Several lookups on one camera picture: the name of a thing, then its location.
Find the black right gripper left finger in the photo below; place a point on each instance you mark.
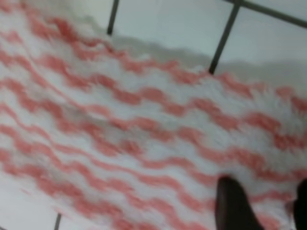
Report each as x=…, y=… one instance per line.
x=232, y=209

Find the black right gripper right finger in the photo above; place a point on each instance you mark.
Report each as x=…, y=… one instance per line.
x=300, y=207

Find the pink wavy striped towel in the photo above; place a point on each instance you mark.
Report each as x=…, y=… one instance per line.
x=127, y=143

